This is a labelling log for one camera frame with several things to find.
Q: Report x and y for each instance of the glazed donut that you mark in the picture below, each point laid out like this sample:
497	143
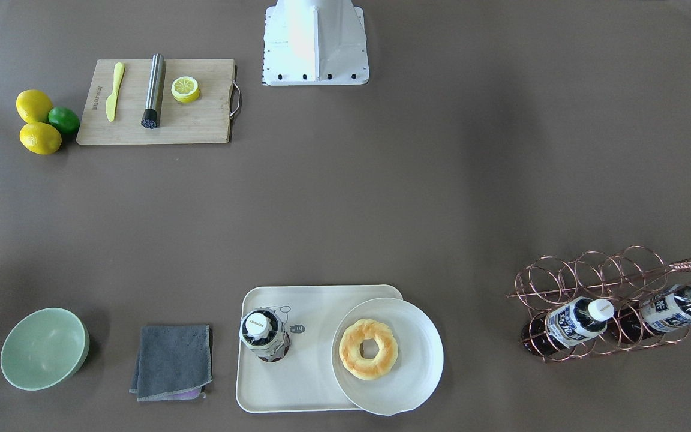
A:
368	349

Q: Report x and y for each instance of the wooden cutting board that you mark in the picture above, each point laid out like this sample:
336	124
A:
208	120

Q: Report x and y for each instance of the yellow plastic knife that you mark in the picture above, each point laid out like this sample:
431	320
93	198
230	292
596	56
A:
112	99

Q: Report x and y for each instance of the tea bottle in rack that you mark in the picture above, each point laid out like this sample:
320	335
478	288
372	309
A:
567	326
666	312

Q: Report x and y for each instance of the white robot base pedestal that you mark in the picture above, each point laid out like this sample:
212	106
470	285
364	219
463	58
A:
315	43

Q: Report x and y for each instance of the copper wire bottle rack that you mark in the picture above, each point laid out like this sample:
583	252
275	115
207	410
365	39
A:
627	279

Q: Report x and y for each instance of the yellow lemon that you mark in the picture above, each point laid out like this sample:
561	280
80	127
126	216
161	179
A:
40	138
34	106

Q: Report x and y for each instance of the green bowl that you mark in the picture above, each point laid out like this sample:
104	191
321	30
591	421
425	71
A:
44	349

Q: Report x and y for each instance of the white round plate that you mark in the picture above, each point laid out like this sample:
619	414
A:
416	373

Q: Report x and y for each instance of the green lime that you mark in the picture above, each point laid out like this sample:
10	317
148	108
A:
64	120

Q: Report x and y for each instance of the grey folded cloth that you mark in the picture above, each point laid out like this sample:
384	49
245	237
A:
173	362

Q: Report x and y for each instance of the half lemon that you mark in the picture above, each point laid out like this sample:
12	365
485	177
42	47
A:
185	89

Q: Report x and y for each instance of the tea bottle white cap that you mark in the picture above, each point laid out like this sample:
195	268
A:
264	334

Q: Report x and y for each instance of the cream rectangular tray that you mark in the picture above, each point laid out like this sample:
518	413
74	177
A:
304	379

